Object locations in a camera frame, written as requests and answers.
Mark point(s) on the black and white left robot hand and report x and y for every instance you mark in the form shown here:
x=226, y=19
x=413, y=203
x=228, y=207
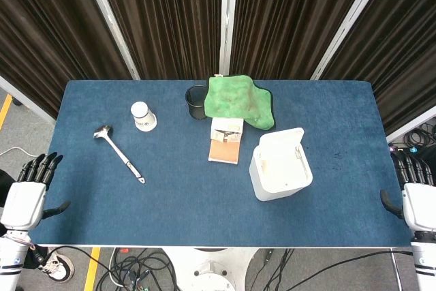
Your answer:
x=22, y=202

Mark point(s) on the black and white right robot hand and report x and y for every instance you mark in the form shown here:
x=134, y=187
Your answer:
x=420, y=206

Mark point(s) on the white square plastic container lid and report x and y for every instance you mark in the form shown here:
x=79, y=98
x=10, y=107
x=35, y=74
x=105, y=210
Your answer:
x=279, y=144

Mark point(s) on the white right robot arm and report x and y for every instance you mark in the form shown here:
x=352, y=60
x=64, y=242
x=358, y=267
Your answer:
x=425, y=263

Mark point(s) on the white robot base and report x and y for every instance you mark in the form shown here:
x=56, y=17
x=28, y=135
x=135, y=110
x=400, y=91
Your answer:
x=211, y=270

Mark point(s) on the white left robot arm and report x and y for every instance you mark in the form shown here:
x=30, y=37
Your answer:
x=12, y=260

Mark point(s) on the white square bin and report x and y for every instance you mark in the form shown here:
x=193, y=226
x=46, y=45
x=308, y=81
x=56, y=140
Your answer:
x=272, y=187

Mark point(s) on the blue carpeted table top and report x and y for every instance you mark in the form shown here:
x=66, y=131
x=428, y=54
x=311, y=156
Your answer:
x=190, y=202

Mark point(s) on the black power strip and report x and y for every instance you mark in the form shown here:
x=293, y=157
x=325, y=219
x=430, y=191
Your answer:
x=403, y=149

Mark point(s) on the white and black sneaker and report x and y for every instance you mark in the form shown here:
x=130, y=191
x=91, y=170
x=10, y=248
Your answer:
x=59, y=267

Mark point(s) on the metal ladle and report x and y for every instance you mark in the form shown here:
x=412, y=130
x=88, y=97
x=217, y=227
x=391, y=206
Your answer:
x=117, y=153

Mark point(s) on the white paper cup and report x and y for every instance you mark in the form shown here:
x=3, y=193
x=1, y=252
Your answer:
x=143, y=117

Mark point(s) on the dark brown curtain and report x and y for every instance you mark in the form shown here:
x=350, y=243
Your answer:
x=44, y=32
x=289, y=22
x=402, y=49
x=163, y=22

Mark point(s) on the black mesh pen cup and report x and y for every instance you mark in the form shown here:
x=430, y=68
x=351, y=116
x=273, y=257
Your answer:
x=195, y=102

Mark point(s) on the brown and white cardboard box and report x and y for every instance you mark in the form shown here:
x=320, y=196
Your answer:
x=223, y=151

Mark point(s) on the green cloth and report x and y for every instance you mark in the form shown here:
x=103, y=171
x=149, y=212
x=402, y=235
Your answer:
x=235, y=100

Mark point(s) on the white partition bottom rail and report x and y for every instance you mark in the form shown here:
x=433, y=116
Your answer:
x=413, y=122
x=24, y=98

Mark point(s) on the white partition post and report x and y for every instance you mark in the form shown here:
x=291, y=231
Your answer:
x=347, y=22
x=109, y=18
x=227, y=15

